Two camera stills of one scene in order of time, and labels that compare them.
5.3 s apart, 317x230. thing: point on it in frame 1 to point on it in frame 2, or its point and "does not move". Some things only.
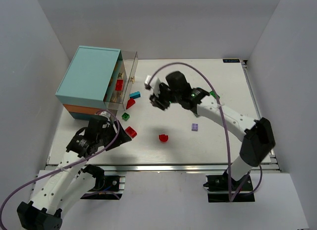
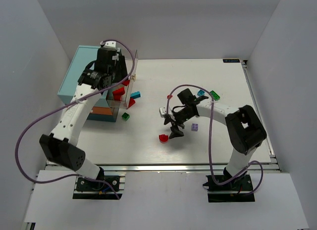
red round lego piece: (163, 138) does not move
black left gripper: (115, 132) to (121, 67)
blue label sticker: (231, 60) does not move
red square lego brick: (119, 85) to (126, 83)
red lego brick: (132, 133) to (117, 93)
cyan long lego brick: (135, 94) does not move
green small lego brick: (125, 116) does not move
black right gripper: (159, 100) to (176, 120)
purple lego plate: (194, 127) does not move
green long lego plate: (213, 93) does not move
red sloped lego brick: (130, 102) does not move
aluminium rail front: (172, 167) does not move
